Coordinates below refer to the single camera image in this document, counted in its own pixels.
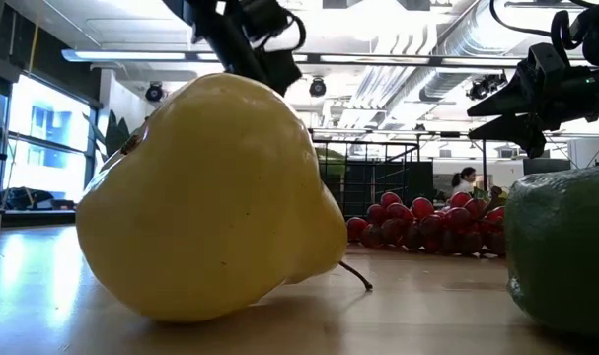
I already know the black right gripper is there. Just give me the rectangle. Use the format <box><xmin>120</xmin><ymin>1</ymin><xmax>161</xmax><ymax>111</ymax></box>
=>
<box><xmin>466</xmin><ymin>42</ymin><xmax>599</xmax><ymax>159</ymax></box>

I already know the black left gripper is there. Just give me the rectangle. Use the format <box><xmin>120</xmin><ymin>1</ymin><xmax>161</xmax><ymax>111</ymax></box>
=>
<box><xmin>163</xmin><ymin>0</ymin><xmax>303</xmax><ymax>98</ymax></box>

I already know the green avocado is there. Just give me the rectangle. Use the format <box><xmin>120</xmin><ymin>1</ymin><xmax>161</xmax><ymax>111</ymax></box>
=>
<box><xmin>504</xmin><ymin>164</ymin><xmax>599</xmax><ymax>341</ymax></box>

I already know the red grape bunch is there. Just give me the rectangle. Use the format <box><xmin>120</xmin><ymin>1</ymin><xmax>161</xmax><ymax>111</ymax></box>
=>
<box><xmin>345</xmin><ymin>190</ymin><xmax>507</xmax><ymax>257</ymax></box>

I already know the yellow pear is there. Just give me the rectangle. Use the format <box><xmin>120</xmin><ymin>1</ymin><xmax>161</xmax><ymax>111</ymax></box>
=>
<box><xmin>75</xmin><ymin>72</ymin><xmax>374</xmax><ymax>324</ymax></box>

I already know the black ceiling spotlight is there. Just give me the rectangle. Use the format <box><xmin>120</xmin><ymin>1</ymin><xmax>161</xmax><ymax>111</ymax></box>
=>
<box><xmin>144</xmin><ymin>81</ymin><xmax>165</xmax><ymax>104</ymax></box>
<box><xmin>466</xmin><ymin>73</ymin><xmax>507</xmax><ymax>102</ymax></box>
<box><xmin>308</xmin><ymin>76</ymin><xmax>328</xmax><ymax>99</ymax></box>

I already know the dark computer monitor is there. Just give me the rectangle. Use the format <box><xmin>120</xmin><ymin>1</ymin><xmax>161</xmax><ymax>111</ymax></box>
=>
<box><xmin>522</xmin><ymin>157</ymin><xmax>572</xmax><ymax>176</ymax></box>

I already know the person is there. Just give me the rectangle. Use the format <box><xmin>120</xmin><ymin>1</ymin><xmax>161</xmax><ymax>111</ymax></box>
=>
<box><xmin>450</xmin><ymin>166</ymin><xmax>478</xmax><ymax>196</ymax></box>

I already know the long ceiling light bar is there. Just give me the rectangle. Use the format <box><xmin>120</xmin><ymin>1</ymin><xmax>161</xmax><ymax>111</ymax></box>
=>
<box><xmin>60</xmin><ymin>47</ymin><xmax>300</xmax><ymax>64</ymax></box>

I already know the green succulent plant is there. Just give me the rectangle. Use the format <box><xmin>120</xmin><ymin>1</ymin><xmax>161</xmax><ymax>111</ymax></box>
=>
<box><xmin>81</xmin><ymin>108</ymin><xmax>132</xmax><ymax>164</ymax></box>

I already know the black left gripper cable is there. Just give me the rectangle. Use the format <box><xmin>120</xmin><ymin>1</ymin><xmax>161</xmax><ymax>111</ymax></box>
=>
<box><xmin>259</xmin><ymin>9</ymin><xmax>308</xmax><ymax>53</ymax></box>

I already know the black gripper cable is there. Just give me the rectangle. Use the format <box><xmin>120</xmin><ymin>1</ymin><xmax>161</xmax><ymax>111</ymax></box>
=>
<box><xmin>489</xmin><ymin>0</ymin><xmax>584</xmax><ymax>50</ymax></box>
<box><xmin>259</xmin><ymin>9</ymin><xmax>308</xmax><ymax>53</ymax></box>

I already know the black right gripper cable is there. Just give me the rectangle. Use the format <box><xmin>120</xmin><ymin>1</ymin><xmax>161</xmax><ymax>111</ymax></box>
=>
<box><xmin>489</xmin><ymin>0</ymin><xmax>584</xmax><ymax>50</ymax></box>

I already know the silver ventilation duct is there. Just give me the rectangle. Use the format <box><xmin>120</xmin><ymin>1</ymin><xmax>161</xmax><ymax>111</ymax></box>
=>
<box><xmin>416</xmin><ymin>0</ymin><xmax>527</xmax><ymax>103</ymax></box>

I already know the black background metal frame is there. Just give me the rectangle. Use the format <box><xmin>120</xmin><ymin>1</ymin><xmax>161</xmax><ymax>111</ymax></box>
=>
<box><xmin>308</xmin><ymin>126</ymin><xmax>599</xmax><ymax>193</ymax></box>

